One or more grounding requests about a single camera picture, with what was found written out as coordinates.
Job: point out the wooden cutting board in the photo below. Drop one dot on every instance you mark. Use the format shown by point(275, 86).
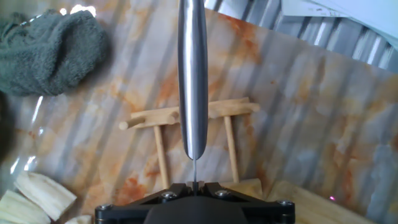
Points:
point(311, 208)

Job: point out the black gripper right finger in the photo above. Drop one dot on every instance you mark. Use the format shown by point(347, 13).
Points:
point(214, 189)

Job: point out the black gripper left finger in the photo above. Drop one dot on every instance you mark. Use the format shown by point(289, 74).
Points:
point(177, 189)

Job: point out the orange marble pattern mat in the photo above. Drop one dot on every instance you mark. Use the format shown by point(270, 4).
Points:
point(295, 109)

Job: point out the steel cleaver knife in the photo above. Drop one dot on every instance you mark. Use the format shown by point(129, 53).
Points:
point(192, 77)

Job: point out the stack of white papers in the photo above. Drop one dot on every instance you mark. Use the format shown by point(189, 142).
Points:
point(357, 12)

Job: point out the grey-green terry towel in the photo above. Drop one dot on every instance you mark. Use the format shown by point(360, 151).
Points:
point(46, 53)

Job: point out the wooden knife rack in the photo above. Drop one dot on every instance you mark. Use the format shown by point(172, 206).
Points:
point(230, 107)

